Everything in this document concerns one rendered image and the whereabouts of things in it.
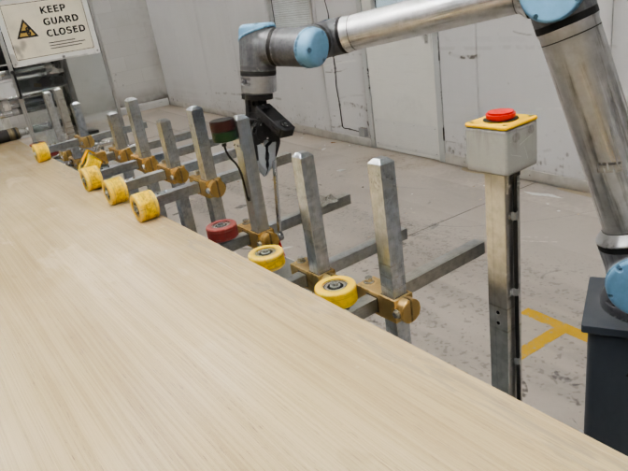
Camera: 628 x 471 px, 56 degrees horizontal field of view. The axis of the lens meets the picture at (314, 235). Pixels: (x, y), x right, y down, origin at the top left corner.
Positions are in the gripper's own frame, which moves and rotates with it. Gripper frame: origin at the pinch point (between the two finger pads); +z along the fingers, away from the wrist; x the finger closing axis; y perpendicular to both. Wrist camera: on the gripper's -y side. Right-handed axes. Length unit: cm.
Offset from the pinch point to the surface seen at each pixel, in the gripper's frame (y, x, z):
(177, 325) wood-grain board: -33, 47, 14
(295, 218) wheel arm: -2.5, -7.6, 14.0
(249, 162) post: -4.1, 8.3, -4.7
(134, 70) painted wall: 814, -361, 41
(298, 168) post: -27.5, 12.6, -7.9
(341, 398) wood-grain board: -72, 44, 11
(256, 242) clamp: -4.7, 7.7, 16.6
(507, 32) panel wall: 95, -276, -28
